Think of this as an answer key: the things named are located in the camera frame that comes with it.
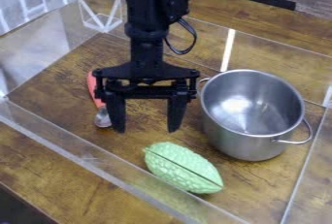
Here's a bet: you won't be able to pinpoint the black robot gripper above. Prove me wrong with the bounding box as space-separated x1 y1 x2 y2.
91 32 199 133

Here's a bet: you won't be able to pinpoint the green bitter gourd toy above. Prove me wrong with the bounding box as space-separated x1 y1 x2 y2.
144 142 223 194

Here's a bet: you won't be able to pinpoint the silver metal pot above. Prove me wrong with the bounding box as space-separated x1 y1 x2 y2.
196 69 310 162

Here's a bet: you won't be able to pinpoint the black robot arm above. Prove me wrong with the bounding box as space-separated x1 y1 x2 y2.
92 0 199 133

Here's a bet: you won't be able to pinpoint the orange handled metal scoop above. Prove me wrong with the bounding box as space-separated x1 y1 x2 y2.
86 73 111 128

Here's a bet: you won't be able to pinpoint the clear acrylic triangular bracket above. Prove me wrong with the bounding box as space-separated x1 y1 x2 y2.
77 0 123 33

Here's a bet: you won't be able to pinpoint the clear acrylic enclosure walls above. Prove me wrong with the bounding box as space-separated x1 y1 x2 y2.
0 0 332 224

